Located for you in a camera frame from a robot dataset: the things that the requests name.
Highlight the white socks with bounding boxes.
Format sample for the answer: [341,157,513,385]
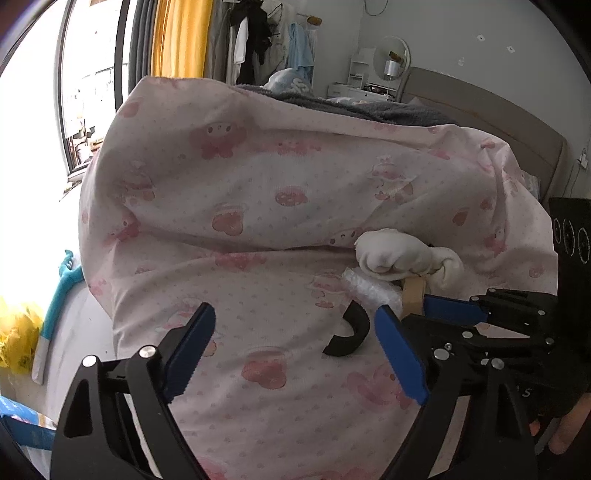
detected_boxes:
[355,229,464,293]

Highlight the brown bed headboard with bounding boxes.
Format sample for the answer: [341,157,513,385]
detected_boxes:
[399,67,569,204]

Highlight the grey curtain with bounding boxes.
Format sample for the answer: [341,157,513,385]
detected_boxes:
[128,0,157,92]

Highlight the teal plush toy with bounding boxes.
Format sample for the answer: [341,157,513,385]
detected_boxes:
[31,250,84,385]

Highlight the balcony window door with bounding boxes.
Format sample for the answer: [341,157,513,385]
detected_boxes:
[55,0,136,174]

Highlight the cardboard tape roll core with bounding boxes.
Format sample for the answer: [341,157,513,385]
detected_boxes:
[402,277,427,318]

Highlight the yellow plastic bag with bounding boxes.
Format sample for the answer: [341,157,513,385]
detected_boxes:
[0,299,43,374]

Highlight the person right hand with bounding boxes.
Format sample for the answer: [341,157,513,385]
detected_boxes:
[548,393,591,455]

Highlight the dark grey blanket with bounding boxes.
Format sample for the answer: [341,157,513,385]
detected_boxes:
[238,85,458,127]

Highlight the yellow curtain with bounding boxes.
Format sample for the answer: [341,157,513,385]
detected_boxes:
[150,0,214,78]

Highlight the white dresser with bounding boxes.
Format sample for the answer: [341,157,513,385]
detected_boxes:
[327,48,402,101]

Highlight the black curved plastic piece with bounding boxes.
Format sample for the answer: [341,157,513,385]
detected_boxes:
[322,301,370,358]

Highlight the pink patterned duvet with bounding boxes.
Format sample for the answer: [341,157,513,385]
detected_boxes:
[79,77,557,479]

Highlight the blue paper bag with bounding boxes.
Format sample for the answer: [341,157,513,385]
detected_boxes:
[0,396,57,451]

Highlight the hanging clothes on rack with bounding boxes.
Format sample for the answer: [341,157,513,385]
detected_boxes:
[204,1,322,86]

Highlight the round vanity mirror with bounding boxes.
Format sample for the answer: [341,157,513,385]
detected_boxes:
[374,36,412,82]

